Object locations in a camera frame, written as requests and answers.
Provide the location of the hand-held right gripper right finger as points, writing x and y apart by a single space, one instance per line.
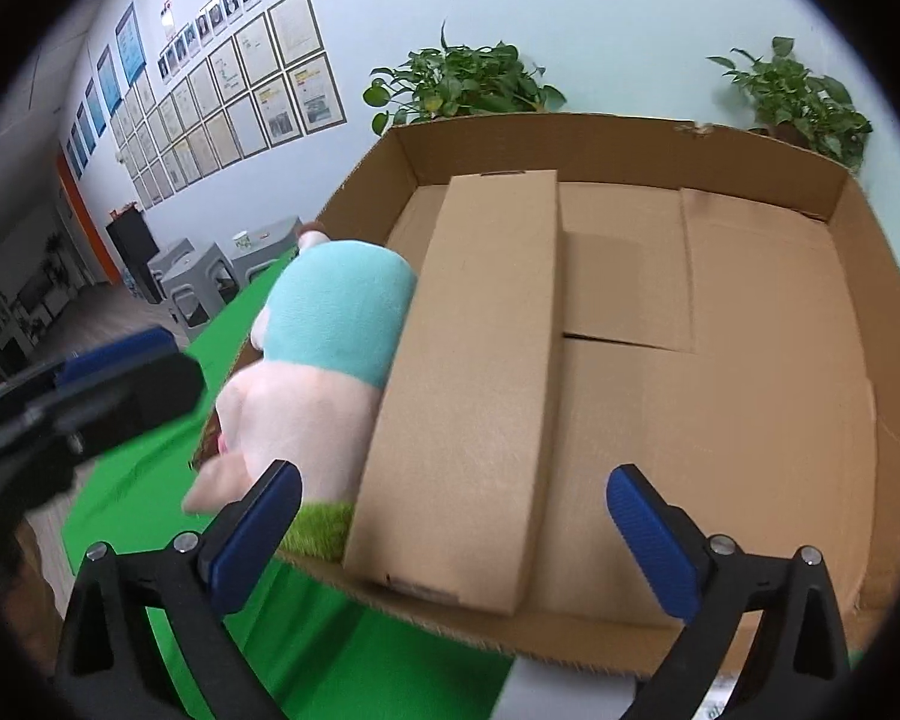
652 540

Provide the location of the black cabinet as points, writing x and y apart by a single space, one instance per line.
131 247

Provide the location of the green plant in brown pot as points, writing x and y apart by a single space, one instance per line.
795 101

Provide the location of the large cardboard box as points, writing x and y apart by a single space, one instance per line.
757 427

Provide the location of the blue wall poster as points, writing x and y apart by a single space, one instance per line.
130 45
109 82

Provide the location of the white paper cup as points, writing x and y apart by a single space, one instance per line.
243 243

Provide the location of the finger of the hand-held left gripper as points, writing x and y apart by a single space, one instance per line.
116 352
135 397

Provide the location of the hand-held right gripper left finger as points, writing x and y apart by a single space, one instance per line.
259 532

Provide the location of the grey plastic stool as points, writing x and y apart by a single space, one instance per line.
270 247
169 255
195 292

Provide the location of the bushy green potted plant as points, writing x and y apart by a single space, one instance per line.
465 82

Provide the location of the pink and teal plush toy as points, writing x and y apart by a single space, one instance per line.
330 315

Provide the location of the green fuzzy grass patch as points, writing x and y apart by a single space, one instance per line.
319 532

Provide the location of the group of framed certificates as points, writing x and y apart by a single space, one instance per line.
255 82

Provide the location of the long closed cardboard box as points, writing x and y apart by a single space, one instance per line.
472 390

